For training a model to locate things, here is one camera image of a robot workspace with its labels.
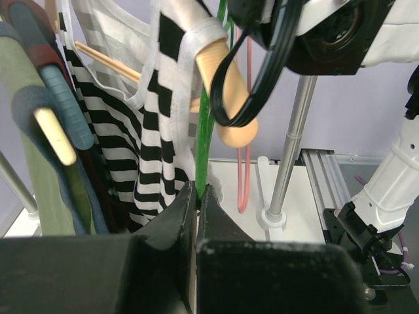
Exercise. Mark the olive green garment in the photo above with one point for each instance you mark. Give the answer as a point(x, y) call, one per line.
point(62, 200)

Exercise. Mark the black white striped tank top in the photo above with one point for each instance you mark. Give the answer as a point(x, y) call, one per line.
point(137, 81)

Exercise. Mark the beige wooden hanger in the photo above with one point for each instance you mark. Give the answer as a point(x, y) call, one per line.
point(233, 89)

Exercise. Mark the aluminium frame rail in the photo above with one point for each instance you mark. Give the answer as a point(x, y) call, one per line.
point(332, 182)

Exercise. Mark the green plastic hanger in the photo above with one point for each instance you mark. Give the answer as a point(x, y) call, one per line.
point(203, 141)

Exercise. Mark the teal blue hanger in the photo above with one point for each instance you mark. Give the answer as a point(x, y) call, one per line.
point(68, 108)

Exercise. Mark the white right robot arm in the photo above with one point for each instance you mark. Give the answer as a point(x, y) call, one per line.
point(360, 114)

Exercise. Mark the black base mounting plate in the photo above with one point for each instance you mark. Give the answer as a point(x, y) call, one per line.
point(386, 284)

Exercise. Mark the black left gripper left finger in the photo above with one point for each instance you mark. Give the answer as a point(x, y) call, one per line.
point(148, 271)

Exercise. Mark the navy blue garment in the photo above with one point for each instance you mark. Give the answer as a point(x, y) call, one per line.
point(32, 24)

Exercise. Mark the cream plastic hanger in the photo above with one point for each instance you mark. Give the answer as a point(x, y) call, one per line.
point(55, 135)

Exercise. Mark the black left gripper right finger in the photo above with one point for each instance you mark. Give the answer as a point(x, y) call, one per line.
point(236, 274)

